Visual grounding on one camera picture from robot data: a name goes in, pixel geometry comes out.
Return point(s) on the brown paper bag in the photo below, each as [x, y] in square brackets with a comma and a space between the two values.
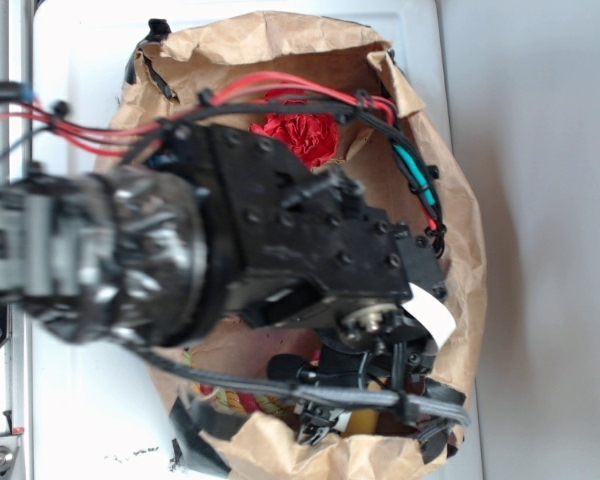
[162, 77]

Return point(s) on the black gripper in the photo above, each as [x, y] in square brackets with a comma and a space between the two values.
[361, 344]

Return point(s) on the multicolour twisted rope toy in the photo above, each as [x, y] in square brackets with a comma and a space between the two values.
[232, 359]

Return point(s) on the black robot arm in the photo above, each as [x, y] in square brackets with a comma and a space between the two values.
[230, 223]

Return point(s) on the aluminium frame rail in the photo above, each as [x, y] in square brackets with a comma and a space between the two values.
[16, 19]

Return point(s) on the red crumpled paper ball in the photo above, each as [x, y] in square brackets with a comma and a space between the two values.
[313, 138]

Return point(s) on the yellow sponge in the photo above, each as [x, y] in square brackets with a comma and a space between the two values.
[362, 422]

